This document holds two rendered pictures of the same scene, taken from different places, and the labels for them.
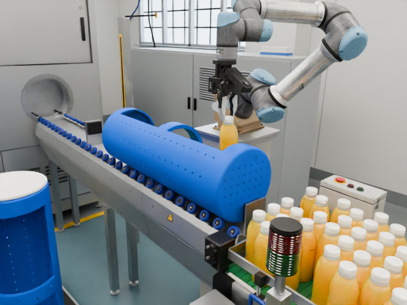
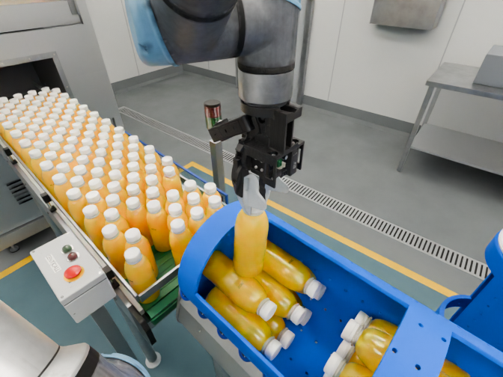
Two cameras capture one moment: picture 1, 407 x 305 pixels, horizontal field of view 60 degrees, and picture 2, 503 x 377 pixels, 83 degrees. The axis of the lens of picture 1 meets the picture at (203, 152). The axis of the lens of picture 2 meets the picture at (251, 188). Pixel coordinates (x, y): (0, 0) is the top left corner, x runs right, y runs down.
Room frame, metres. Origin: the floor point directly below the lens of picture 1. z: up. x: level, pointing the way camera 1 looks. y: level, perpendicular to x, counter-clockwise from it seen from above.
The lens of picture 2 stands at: (1.64, -0.14, 1.67)
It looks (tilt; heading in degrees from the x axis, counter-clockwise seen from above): 39 degrees down; 173
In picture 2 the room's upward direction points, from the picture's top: straight up
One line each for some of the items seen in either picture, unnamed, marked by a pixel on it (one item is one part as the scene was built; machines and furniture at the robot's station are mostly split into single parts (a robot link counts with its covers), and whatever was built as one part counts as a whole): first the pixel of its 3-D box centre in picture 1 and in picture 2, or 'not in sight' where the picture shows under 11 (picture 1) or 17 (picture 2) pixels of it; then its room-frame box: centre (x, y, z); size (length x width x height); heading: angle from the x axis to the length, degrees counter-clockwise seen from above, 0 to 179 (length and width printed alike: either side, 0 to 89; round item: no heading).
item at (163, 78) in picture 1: (209, 121); not in sight; (3.66, -0.06, 0.72); 2.15 x 0.54 x 1.45; 45
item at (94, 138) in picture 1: (94, 132); not in sight; (2.13, 0.69, 1.00); 0.10 x 0.04 x 0.15; 131
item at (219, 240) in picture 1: (220, 251); not in sight; (0.96, -0.06, 0.95); 0.10 x 0.07 x 0.10; 131
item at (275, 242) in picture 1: (284, 237); (212, 109); (0.60, -0.16, 1.23); 0.06 x 0.06 x 0.04
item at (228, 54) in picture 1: (226, 54); (266, 84); (1.25, -0.07, 1.54); 0.08 x 0.08 x 0.05
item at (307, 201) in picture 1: (308, 215); (141, 276); (1.14, -0.39, 0.99); 0.07 x 0.07 x 0.18
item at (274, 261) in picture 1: (283, 256); (213, 120); (0.60, -0.16, 1.18); 0.06 x 0.06 x 0.05
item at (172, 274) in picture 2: (270, 230); (197, 254); (1.06, -0.24, 0.96); 0.40 x 0.01 x 0.03; 131
